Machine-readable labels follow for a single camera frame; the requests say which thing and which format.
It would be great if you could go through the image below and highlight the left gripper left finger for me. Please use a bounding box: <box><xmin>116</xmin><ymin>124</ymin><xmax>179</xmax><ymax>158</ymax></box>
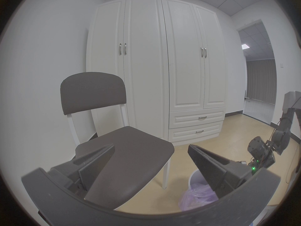
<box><xmin>50</xmin><ymin>143</ymin><xmax>116</xmax><ymax>199</ymax></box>

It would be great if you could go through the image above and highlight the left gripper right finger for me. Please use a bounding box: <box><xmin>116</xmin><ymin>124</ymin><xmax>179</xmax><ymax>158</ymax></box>
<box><xmin>187</xmin><ymin>144</ymin><xmax>253</xmax><ymax>200</ymax></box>

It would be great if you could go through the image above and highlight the purple plastic bag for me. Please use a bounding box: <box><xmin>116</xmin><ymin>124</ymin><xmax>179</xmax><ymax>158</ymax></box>
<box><xmin>178</xmin><ymin>183</ymin><xmax>219</xmax><ymax>212</ymax></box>

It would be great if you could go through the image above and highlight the white trash bin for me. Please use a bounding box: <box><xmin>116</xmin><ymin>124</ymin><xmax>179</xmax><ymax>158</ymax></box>
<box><xmin>188</xmin><ymin>169</ymin><xmax>207</xmax><ymax>190</ymax></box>

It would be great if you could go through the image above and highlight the white chair dark grey seat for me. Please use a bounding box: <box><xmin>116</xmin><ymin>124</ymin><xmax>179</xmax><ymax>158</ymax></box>
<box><xmin>60</xmin><ymin>72</ymin><xmax>175</xmax><ymax>210</ymax></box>

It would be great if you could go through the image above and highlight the grey curtain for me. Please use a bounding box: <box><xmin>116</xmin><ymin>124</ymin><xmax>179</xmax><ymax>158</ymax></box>
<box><xmin>246</xmin><ymin>60</ymin><xmax>276</xmax><ymax>104</ymax></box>

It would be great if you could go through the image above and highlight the white wardrobe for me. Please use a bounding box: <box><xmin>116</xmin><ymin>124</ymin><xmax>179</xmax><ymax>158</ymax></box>
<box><xmin>86</xmin><ymin>0</ymin><xmax>227</xmax><ymax>146</ymax></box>

